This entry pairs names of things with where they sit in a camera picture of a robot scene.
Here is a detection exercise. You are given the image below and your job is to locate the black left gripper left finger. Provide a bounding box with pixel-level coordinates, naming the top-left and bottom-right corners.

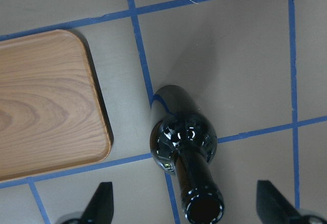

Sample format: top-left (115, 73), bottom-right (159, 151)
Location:
top-left (80, 182), bottom-right (113, 223)

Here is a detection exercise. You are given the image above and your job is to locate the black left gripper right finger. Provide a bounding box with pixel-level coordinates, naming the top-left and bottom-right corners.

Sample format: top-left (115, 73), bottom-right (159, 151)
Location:
top-left (256, 180), bottom-right (302, 224)

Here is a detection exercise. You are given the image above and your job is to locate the dark glass wine bottle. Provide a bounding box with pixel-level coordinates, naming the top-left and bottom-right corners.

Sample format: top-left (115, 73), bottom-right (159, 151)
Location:
top-left (150, 85), bottom-right (224, 223)

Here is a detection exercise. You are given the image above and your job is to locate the wooden tray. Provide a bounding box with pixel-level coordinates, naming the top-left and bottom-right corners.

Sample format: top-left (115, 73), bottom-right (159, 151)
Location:
top-left (1, 30), bottom-right (113, 182)

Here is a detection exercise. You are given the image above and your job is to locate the brown paper table cover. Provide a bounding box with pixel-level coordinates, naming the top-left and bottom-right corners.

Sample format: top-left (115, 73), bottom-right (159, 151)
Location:
top-left (1, 0), bottom-right (326, 223)

